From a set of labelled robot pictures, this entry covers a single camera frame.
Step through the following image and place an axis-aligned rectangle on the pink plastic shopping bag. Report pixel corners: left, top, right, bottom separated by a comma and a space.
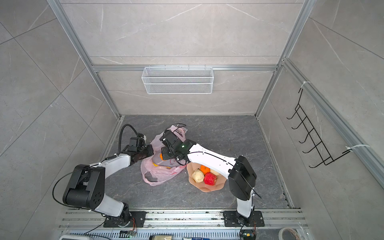
141, 132, 187, 186

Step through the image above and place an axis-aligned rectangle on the beige fake fruit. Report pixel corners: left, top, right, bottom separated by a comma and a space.
210, 169, 220, 176
192, 169, 205, 183

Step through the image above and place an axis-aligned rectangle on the red fake fruit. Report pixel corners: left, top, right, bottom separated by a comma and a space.
204, 172, 217, 186

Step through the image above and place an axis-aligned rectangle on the pink wavy plastic plate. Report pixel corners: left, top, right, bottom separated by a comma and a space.
187, 163, 227, 193

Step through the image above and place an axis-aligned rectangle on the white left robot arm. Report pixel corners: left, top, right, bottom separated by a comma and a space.
53, 124, 154, 229

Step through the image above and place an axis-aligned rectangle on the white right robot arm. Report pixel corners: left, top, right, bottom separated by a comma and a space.
160, 130, 260, 227

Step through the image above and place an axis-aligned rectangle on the white wire mesh basket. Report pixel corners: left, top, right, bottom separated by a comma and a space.
142, 67, 214, 95

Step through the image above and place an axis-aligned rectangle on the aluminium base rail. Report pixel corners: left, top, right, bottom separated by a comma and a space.
54, 209, 313, 240

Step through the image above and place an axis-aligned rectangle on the black wire hook rack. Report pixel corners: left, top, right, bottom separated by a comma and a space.
286, 89, 352, 169

